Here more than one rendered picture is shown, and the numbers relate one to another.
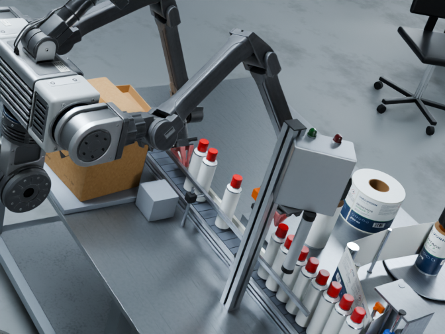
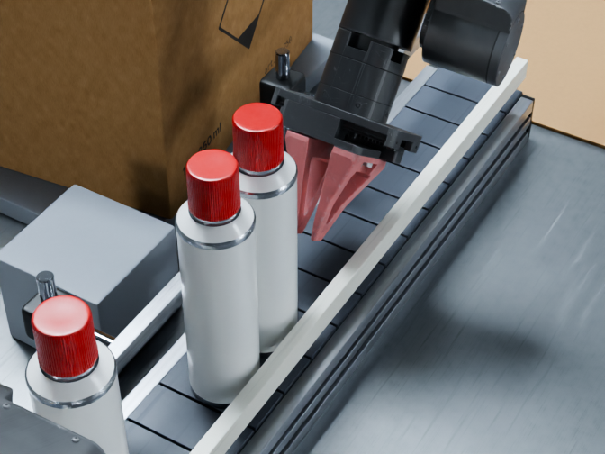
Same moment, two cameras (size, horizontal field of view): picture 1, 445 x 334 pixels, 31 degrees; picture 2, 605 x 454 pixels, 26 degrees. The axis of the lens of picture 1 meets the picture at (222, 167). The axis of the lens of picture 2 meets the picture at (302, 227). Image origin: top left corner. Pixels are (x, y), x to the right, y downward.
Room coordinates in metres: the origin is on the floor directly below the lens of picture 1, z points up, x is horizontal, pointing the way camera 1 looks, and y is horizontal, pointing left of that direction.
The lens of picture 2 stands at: (2.12, -0.57, 1.61)
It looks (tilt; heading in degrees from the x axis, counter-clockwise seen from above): 43 degrees down; 74
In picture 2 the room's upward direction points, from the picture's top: straight up
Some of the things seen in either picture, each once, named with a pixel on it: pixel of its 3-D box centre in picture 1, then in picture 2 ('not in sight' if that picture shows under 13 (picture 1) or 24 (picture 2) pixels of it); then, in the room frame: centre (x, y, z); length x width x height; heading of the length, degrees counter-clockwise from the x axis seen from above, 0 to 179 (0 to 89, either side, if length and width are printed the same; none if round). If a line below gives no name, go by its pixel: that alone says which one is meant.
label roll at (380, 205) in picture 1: (371, 201); not in sight; (2.45, -0.56, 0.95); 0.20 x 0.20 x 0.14
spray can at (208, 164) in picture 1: (206, 174); (219, 281); (2.24, 0.05, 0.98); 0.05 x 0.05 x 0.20
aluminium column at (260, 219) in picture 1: (259, 222); not in sight; (1.82, -0.15, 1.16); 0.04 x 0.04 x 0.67; 43
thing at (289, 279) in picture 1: (293, 274); not in sight; (1.87, -0.30, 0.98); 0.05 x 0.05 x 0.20
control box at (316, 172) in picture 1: (313, 171); not in sight; (1.82, -0.24, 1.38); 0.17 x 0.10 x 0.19; 98
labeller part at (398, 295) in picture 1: (404, 300); not in sight; (1.71, -0.59, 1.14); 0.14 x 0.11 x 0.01; 43
